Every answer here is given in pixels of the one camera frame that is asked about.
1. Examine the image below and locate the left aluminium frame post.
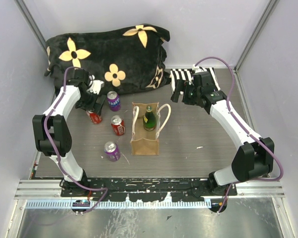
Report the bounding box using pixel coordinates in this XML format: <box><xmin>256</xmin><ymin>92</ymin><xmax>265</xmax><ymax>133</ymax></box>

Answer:
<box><xmin>14</xmin><ymin>0</ymin><xmax>46</xmax><ymax>51</ymax></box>

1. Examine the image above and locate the red cola can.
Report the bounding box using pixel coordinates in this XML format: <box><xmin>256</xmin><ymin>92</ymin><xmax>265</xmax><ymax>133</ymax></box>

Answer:
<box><xmin>111</xmin><ymin>115</ymin><xmax>126</xmax><ymax>136</ymax></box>
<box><xmin>86</xmin><ymin>111</ymin><xmax>102</xmax><ymax>124</ymax></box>

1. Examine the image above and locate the black floral plush blanket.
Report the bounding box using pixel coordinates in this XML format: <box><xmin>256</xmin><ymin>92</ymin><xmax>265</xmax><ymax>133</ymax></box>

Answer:
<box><xmin>44</xmin><ymin>24</ymin><xmax>171</xmax><ymax>95</ymax></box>

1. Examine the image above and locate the purple Fanta can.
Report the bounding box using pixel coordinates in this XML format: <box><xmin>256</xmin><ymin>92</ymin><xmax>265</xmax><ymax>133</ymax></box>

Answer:
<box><xmin>107</xmin><ymin>91</ymin><xmax>121</xmax><ymax>112</ymax></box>

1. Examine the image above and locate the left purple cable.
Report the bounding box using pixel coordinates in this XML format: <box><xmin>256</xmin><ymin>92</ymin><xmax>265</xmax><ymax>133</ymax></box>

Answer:
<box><xmin>44</xmin><ymin>66</ymin><xmax>109</xmax><ymax>214</ymax></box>

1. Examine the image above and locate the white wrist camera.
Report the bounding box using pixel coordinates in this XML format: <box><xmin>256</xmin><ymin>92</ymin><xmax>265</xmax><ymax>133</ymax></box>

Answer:
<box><xmin>192</xmin><ymin>65</ymin><xmax>207</xmax><ymax>74</ymax></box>
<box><xmin>88</xmin><ymin>80</ymin><xmax>104</xmax><ymax>95</ymax></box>

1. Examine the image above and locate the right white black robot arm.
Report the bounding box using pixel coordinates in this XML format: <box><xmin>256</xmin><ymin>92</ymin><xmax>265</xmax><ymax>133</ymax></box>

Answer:
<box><xmin>170</xmin><ymin>69</ymin><xmax>274</xmax><ymax>195</ymax></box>

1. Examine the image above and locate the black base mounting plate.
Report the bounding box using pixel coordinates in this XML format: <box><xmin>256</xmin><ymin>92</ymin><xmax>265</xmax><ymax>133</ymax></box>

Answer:
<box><xmin>59</xmin><ymin>177</ymin><xmax>228</xmax><ymax>202</ymax></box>

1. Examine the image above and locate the slotted cable duct rail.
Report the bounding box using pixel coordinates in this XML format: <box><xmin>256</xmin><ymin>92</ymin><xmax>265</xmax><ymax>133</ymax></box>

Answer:
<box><xmin>25</xmin><ymin>199</ymin><xmax>212</xmax><ymax>209</ymax></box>

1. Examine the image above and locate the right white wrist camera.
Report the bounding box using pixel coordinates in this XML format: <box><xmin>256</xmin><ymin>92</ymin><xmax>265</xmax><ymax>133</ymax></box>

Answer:
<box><xmin>192</xmin><ymin>65</ymin><xmax>207</xmax><ymax>74</ymax></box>

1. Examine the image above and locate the right aluminium frame post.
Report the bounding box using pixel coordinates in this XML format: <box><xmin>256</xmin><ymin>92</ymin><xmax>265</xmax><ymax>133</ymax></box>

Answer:
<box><xmin>234</xmin><ymin>0</ymin><xmax>280</xmax><ymax>73</ymax></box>

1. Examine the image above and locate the brown canvas tote bag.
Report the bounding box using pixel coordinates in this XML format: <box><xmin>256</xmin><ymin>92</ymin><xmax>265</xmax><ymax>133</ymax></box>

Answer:
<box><xmin>131</xmin><ymin>103</ymin><xmax>171</xmax><ymax>155</ymax></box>

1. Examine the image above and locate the aluminium frame post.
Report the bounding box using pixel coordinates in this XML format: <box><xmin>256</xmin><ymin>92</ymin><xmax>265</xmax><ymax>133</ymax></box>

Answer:
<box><xmin>234</xmin><ymin>0</ymin><xmax>280</xmax><ymax>73</ymax></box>
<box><xmin>14</xmin><ymin>0</ymin><xmax>46</xmax><ymax>51</ymax></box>

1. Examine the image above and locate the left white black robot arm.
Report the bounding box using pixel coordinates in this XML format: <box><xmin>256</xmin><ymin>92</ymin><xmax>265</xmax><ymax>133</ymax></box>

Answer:
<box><xmin>32</xmin><ymin>66</ymin><xmax>106</xmax><ymax>196</ymax></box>

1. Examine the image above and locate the purple soda can front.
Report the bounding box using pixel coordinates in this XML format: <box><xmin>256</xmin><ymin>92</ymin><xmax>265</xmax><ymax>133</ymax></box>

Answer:
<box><xmin>104</xmin><ymin>141</ymin><xmax>121</xmax><ymax>162</ymax></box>

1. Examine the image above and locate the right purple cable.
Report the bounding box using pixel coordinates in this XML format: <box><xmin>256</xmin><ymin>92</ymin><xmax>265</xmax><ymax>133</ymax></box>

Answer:
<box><xmin>193</xmin><ymin>56</ymin><xmax>284</xmax><ymax>214</ymax></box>

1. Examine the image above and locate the black white striped cloth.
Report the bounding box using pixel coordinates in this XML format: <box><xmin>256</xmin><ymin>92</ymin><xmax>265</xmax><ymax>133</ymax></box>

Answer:
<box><xmin>170</xmin><ymin>66</ymin><xmax>221</xmax><ymax>94</ymax></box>

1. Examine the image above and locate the green glass bottle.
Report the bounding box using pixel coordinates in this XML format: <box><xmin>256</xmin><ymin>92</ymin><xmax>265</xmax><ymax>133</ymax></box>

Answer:
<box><xmin>143</xmin><ymin>106</ymin><xmax>156</xmax><ymax>131</ymax></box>

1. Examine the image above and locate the purple cable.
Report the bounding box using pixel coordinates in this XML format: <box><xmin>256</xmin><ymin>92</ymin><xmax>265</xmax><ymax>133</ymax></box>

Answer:
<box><xmin>193</xmin><ymin>56</ymin><xmax>284</xmax><ymax>214</ymax></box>
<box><xmin>44</xmin><ymin>66</ymin><xmax>109</xmax><ymax>214</ymax></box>

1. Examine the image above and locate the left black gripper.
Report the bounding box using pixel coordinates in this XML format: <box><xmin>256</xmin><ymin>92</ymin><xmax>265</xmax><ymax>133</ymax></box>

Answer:
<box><xmin>76</xmin><ymin>89</ymin><xmax>107</xmax><ymax>116</ymax></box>

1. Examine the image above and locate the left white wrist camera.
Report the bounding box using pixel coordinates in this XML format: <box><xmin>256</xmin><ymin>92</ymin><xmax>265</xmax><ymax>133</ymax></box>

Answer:
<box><xmin>88</xmin><ymin>80</ymin><xmax>104</xmax><ymax>95</ymax></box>

